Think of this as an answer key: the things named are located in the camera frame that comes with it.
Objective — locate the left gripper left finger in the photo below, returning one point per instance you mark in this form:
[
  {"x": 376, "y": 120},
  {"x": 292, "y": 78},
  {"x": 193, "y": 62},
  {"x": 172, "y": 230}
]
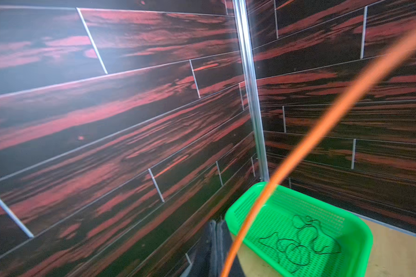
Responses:
[{"x": 205, "y": 262}]

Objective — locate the right green basket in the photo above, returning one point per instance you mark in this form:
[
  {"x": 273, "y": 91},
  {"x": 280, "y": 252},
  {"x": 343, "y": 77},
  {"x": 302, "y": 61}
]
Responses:
[{"x": 300, "y": 236}]

